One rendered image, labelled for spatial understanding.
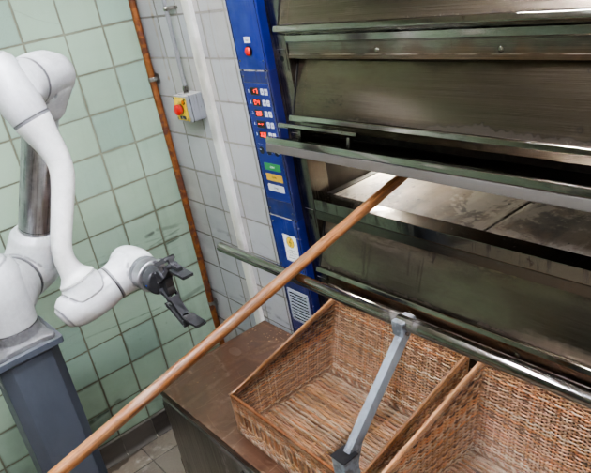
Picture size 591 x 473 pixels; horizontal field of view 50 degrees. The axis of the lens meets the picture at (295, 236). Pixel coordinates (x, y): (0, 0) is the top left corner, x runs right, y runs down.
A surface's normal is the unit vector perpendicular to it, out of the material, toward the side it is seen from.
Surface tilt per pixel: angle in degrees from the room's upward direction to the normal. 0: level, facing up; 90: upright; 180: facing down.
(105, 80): 90
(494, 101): 70
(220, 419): 0
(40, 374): 90
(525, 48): 90
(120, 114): 90
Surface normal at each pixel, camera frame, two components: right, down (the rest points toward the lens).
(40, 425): 0.65, 0.21
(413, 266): -0.77, 0.05
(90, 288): 0.47, -0.12
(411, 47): -0.76, 0.38
